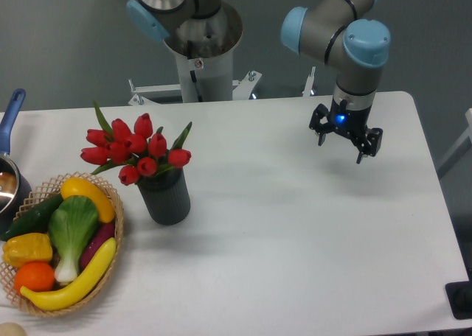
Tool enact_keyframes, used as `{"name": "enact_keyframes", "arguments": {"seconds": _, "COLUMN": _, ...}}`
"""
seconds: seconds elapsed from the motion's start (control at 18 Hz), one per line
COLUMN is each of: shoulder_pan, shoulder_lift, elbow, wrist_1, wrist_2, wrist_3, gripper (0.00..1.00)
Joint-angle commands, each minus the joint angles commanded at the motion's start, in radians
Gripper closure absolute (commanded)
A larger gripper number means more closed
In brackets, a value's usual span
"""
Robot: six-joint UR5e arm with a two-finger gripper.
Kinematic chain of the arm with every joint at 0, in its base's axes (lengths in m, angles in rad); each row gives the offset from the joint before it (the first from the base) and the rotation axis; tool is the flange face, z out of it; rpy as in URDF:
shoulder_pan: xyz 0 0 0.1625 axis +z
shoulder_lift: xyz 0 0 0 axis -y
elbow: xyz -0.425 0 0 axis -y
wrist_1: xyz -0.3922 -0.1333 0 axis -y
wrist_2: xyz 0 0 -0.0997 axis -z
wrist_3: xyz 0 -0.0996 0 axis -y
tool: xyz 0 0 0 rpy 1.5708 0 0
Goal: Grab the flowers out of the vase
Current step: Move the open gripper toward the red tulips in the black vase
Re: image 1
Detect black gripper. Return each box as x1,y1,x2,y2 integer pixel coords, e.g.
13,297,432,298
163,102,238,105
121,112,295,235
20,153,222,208
309,99,384,164

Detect red tulip bouquet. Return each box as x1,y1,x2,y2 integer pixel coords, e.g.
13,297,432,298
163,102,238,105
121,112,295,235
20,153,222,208
80,103,192,186

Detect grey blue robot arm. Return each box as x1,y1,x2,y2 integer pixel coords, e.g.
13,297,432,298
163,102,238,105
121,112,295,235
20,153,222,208
126,0,391,158

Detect dark grey ribbed vase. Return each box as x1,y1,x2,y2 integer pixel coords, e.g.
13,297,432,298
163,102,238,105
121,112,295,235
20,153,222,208
137,169,191,225

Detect black device table edge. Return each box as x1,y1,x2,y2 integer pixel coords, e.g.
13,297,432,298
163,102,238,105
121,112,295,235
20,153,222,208
445,281,471,320

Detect purple eggplant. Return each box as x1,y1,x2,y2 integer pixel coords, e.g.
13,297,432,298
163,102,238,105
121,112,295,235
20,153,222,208
79,223,115,270

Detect green bok choy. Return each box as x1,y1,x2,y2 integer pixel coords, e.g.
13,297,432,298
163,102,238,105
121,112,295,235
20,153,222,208
48,196,99,285

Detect woven wicker basket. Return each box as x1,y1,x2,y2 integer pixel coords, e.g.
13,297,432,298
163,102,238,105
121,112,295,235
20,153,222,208
1,172,124,318

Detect dark green cucumber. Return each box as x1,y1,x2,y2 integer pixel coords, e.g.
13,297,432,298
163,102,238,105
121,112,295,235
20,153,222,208
1,195,63,242

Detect yellow banana lower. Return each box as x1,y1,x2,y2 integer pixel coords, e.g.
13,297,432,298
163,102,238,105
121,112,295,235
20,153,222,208
20,237,117,312

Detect orange fruit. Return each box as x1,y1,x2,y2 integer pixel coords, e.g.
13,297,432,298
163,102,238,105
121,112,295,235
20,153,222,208
14,262,55,293

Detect yellow bell pepper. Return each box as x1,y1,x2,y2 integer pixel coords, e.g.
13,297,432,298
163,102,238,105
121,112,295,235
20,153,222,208
2,233,53,268

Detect white frame right edge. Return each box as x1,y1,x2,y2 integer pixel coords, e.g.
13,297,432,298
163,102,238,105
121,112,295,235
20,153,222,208
436,108,471,180

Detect blue handled saucepan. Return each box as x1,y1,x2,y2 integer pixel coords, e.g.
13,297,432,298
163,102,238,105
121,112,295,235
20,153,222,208
1,88,31,234

